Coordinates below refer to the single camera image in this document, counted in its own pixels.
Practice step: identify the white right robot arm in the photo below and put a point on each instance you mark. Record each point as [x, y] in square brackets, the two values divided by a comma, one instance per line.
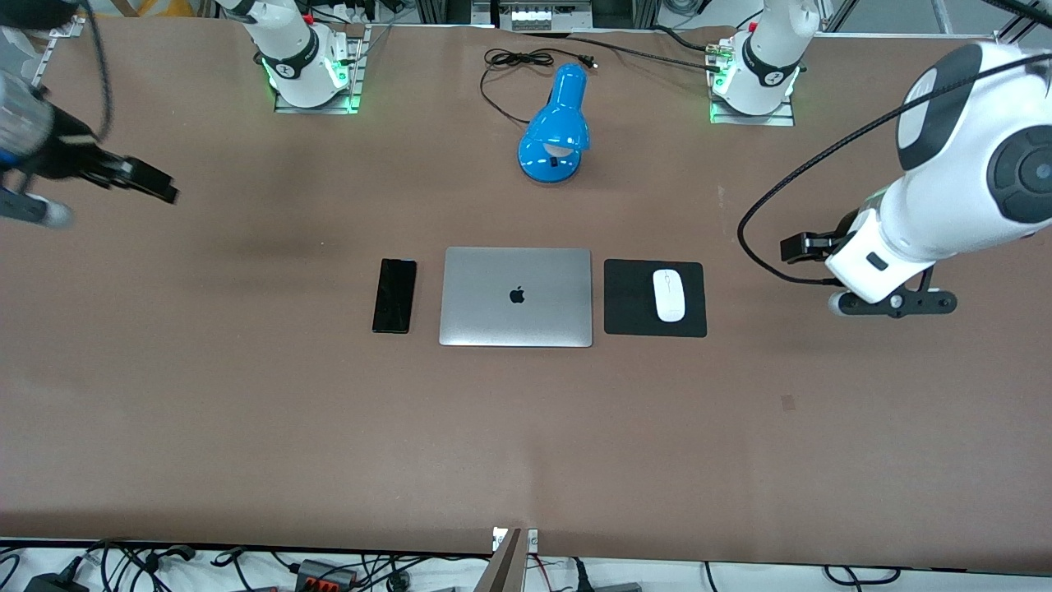
[292, 49]

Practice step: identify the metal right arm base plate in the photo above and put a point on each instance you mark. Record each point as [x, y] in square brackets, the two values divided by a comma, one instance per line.
[359, 74]

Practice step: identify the silver laptop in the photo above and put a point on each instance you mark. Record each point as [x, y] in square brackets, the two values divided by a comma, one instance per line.
[516, 297]

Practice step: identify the black box with orange connectors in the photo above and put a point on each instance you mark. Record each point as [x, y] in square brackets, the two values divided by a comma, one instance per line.
[325, 571]

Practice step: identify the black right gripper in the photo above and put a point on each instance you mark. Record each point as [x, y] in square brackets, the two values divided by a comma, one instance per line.
[66, 154]

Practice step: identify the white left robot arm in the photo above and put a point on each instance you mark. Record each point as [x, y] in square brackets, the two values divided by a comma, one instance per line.
[945, 189]

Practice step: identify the blue desk lamp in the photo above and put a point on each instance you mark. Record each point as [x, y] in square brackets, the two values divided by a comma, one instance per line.
[555, 123]

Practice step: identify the aluminium frame rail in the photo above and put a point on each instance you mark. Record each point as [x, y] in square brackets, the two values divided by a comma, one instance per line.
[49, 53]

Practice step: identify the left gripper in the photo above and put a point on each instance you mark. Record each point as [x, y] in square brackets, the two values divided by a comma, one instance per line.
[824, 243]

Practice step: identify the black mouse pad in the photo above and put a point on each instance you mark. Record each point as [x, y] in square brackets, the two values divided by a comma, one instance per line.
[629, 300]

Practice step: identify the black power adapter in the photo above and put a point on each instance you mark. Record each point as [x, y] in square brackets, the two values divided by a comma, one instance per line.
[53, 582]

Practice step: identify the grey power strip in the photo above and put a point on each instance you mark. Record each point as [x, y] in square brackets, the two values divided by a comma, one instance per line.
[542, 15]

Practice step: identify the white computer mouse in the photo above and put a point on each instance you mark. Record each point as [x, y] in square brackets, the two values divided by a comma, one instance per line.
[670, 295]

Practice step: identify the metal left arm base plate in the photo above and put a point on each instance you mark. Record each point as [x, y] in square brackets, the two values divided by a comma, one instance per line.
[752, 119]

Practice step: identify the black smartphone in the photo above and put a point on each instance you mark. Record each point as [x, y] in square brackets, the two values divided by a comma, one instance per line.
[394, 296]

